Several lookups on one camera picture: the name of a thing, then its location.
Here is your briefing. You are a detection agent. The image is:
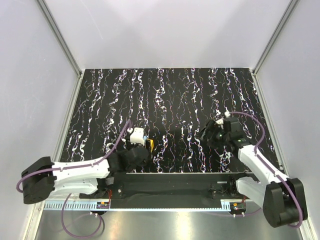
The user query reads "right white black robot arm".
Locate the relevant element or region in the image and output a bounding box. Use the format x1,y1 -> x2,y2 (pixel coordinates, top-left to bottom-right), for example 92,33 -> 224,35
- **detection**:
196,117 -> 308,228

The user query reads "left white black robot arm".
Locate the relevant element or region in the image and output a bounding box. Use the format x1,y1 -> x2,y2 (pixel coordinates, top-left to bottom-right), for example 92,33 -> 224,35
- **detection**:
16,138 -> 155,205

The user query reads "right aluminium frame post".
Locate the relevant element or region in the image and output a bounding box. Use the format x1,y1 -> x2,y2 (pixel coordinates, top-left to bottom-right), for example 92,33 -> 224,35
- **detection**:
252,0 -> 300,76

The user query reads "yellow socket block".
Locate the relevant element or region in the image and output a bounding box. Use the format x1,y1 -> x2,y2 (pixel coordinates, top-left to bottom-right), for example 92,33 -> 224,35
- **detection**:
145,138 -> 155,153

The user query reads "left aluminium frame post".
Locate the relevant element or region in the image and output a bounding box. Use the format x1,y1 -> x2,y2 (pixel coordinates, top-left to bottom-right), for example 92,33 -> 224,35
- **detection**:
34,0 -> 85,78

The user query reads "aluminium frame post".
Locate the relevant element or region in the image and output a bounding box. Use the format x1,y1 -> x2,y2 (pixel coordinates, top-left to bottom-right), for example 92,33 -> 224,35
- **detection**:
252,0 -> 300,76
34,0 -> 85,78

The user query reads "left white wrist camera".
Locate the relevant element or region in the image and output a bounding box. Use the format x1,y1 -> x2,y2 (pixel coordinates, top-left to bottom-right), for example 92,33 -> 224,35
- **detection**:
125,127 -> 145,146

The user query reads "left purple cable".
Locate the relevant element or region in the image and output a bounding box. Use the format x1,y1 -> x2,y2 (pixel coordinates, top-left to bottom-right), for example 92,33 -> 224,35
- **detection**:
16,119 -> 133,238

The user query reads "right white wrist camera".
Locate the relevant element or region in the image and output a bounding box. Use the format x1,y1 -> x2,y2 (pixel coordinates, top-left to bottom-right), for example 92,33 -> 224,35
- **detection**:
215,111 -> 231,126

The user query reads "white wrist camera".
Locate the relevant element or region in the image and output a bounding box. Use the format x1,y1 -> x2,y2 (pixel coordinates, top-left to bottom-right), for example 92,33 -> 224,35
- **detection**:
125,127 -> 145,146
215,111 -> 231,126

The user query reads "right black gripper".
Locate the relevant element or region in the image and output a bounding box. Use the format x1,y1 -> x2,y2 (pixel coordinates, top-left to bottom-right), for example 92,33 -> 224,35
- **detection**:
194,119 -> 230,151

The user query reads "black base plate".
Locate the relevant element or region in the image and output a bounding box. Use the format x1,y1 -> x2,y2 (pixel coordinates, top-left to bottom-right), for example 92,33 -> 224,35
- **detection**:
48,171 -> 286,210

